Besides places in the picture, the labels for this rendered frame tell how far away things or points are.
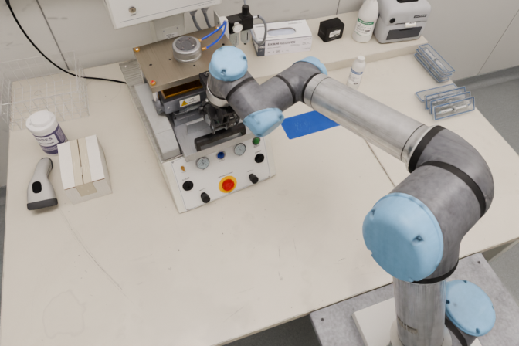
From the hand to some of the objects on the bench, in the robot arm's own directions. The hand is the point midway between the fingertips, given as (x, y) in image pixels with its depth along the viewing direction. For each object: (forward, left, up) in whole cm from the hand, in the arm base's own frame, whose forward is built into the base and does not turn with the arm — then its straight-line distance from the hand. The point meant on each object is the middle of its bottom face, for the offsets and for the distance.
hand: (212, 119), depth 112 cm
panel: (-13, -2, -24) cm, 27 cm away
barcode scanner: (+3, +55, -24) cm, 60 cm away
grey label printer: (+55, -88, -26) cm, 107 cm away
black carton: (+54, -59, -25) cm, 84 cm away
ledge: (+52, -58, -30) cm, 83 cm away
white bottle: (+27, -60, -28) cm, 72 cm away
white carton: (+52, -37, -25) cm, 69 cm away
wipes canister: (+19, +52, -26) cm, 61 cm away
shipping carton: (+5, +42, -25) cm, 49 cm away
